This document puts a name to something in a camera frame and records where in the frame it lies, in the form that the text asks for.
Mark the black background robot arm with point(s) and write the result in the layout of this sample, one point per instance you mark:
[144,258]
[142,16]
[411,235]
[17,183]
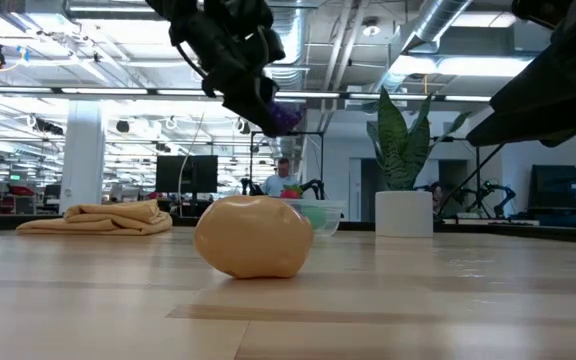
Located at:
[493,192]
[314,186]

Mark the black diagonal strut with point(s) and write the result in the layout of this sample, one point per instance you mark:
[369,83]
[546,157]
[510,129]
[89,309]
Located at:
[473,175]

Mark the clear plastic tupperware container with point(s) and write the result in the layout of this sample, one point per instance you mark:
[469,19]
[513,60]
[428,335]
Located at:
[330,220]

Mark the silver ceiling duct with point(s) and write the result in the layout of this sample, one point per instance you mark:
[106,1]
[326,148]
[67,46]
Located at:
[438,20]

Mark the green oval toy vegetable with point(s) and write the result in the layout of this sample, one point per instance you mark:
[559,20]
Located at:
[316,216]

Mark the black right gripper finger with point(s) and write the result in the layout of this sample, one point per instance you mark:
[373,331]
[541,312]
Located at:
[558,80]
[533,125]

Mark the ceiling light fixture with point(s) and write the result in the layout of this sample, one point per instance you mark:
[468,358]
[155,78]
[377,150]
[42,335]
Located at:
[483,65]

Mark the white building column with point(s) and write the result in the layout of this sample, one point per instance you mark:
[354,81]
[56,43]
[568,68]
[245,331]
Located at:
[82,155]

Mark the person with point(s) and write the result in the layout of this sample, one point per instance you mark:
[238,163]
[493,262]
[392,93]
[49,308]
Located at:
[437,197]
[279,180]

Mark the black computer monitor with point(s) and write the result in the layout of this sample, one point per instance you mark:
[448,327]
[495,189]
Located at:
[186,173]

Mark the black cabinet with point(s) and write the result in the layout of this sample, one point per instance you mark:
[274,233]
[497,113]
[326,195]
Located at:
[565,195]

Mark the green snake plant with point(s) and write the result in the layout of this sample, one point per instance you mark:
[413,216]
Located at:
[400,150]

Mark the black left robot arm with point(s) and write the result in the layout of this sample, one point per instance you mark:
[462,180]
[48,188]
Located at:
[218,10]

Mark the tan toy potato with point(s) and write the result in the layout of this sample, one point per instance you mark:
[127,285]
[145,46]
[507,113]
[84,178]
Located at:
[253,237]

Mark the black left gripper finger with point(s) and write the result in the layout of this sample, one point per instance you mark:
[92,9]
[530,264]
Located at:
[253,107]
[269,90]

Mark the white plant pot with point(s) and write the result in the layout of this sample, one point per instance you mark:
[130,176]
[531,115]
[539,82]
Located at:
[404,214]

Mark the purple toy grape bunch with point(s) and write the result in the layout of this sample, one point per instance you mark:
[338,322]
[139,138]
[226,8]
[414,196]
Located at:
[288,119]

